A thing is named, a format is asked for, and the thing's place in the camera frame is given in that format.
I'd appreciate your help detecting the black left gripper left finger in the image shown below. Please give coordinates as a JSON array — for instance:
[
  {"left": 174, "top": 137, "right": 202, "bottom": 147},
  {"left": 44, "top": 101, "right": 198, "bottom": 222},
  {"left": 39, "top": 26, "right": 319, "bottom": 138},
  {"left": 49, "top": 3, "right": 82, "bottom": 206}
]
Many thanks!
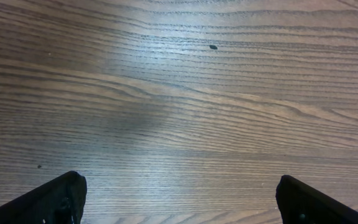
[{"left": 0, "top": 171, "right": 87, "bottom": 224}]

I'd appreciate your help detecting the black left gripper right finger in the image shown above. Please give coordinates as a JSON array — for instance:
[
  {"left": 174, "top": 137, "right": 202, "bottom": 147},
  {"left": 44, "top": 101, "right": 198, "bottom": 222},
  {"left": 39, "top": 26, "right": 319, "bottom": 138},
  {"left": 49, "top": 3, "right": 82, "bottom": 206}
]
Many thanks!
[{"left": 275, "top": 175, "right": 358, "bottom": 224}]

